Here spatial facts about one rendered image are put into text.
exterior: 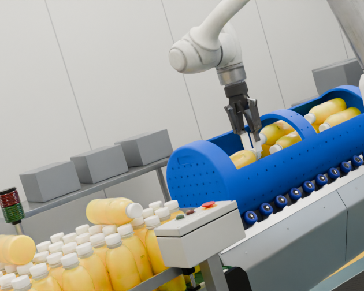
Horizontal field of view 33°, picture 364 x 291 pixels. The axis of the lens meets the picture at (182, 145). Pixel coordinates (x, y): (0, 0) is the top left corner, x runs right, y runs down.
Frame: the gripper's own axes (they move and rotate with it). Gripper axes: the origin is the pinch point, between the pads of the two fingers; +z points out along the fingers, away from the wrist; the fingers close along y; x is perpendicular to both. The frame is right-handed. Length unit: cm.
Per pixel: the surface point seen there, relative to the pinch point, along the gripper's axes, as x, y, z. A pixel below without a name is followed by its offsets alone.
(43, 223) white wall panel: -72, 329, 51
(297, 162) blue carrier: -9.7, -8.4, 10.4
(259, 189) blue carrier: 10.1, -7.6, 12.9
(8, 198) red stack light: 68, 39, -7
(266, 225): 9.8, -6.1, 24.9
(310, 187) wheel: -15.6, -5.8, 20.9
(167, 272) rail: 57, -15, 20
